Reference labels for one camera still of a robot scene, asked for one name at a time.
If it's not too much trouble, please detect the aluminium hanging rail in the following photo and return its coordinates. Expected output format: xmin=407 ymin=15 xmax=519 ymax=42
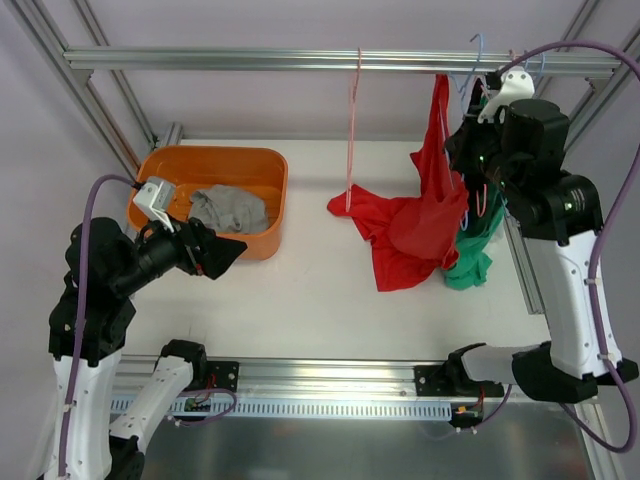
xmin=63 ymin=47 xmax=624 ymax=79

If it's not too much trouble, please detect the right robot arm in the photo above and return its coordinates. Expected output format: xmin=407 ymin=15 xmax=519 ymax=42
xmin=445 ymin=99 xmax=639 ymax=404

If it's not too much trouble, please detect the red tank top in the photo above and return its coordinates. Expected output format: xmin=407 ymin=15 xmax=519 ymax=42
xmin=327 ymin=74 xmax=468 ymax=292

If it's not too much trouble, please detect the pink hanger with black top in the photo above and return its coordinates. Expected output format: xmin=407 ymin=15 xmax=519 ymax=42
xmin=476 ymin=86 xmax=490 ymax=218

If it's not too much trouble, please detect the blue empty wire hanger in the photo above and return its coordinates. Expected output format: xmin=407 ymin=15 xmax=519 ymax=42
xmin=523 ymin=53 xmax=546 ymax=84

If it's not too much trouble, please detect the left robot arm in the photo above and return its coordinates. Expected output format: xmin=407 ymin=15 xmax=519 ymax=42
xmin=42 ymin=217 xmax=247 ymax=479

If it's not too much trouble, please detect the white slotted cable duct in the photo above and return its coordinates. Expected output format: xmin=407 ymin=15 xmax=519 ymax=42
xmin=111 ymin=395 xmax=452 ymax=422

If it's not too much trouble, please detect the orange plastic bin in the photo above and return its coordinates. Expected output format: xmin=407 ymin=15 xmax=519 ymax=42
xmin=137 ymin=145 xmax=288 ymax=260

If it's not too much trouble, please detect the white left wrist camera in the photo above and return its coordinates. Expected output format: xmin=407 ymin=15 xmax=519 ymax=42
xmin=133 ymin=176 xmax=176 ymax=233

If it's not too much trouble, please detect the blue wire hanger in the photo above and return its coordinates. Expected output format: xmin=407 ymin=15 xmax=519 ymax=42
xmin=448 ymin=32 xmax=485 ymax=103
xmin=523 ymin=53 xmax=546 ymax=84

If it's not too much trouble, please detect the pink wire hanger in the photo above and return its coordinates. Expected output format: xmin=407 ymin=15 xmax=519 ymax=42
xmin=345 ymin=48 xmax=362 ymax=212

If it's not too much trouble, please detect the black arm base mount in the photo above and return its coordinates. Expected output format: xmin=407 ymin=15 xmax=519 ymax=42
xmin=205 ymin=360 xmax=240 ymax=392

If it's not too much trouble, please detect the grey tank top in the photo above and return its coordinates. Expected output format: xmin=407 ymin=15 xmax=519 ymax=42
xmin=188 ymin=184 xmax=269 ymax=234

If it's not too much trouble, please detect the green tank top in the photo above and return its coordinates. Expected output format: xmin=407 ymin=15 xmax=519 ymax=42
xmin=443 ymin=174 xmax=505 ymax=291

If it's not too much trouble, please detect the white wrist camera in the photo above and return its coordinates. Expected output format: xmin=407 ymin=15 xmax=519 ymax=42
xmin=133 ymin=176 xmax=176 ymax=233
xmin=477 ymin=67 xmax=535 ymax=123

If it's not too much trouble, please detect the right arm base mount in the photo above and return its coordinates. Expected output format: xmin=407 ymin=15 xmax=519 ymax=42
xmin=413 ymin=364 xmax=505 ymax=398

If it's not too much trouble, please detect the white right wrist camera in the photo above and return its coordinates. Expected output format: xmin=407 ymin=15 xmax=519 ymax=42
xmin=477 ymin=67 xmax=535 ymax=123

